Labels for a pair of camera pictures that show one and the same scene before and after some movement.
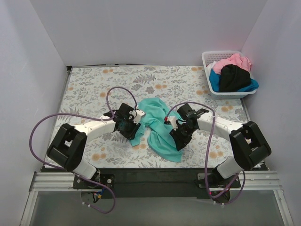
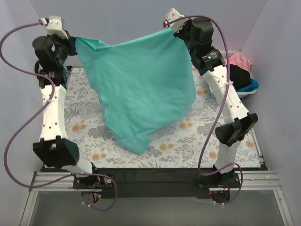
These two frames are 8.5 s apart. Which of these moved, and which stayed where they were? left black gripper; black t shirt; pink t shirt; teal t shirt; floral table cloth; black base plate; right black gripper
Moved: left black gripper; teal t shirt; right black gripper
Stayed: floral table cloth; pink t shirt; black t shirt; black base plate
